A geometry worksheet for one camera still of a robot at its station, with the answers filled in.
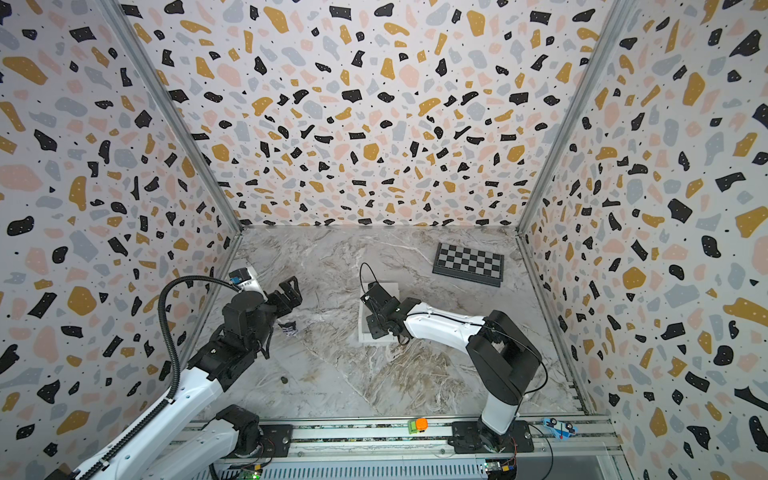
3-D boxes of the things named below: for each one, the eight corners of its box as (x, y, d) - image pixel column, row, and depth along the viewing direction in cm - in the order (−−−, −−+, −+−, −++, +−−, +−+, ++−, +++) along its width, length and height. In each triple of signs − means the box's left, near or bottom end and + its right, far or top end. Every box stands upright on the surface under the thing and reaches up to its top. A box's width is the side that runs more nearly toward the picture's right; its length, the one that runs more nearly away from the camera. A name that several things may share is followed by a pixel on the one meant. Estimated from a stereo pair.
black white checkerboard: (431, 274, 111) (432, 267, 108) (437, 249, 119) (438, 241, 116) (500, 288, 107) (503, 281, 104) (501, 261, 115) (504, 254, 112)
